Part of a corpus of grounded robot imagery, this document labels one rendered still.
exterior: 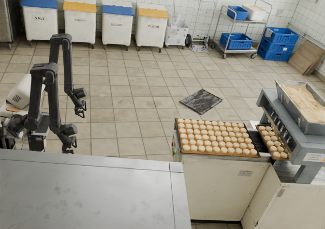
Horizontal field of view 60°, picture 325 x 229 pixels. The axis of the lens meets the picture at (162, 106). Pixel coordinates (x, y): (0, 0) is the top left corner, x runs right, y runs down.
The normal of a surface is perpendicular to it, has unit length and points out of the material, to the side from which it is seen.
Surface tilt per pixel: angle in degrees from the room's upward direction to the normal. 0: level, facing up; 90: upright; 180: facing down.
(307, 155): 90
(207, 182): 90
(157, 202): 0
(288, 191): 90
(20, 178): 0
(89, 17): 91
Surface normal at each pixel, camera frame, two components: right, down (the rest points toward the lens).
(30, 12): 0.25, 0.61
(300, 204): 0.06, 0.57
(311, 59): -0.83, -0.30
